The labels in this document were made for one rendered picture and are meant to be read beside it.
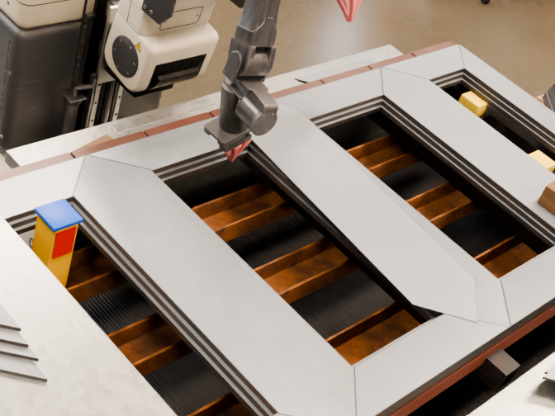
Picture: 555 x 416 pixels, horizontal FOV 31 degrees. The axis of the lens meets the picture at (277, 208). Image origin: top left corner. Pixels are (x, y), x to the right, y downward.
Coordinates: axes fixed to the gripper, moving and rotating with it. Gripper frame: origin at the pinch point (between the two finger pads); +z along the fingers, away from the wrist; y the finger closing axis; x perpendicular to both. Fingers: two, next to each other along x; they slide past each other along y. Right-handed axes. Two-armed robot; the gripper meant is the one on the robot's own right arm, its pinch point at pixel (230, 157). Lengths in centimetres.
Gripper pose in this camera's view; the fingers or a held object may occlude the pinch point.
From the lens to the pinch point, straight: 201.5
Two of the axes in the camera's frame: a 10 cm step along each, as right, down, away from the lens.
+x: -6.7, -5.9, 4.5
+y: 7.4, -4.5, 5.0
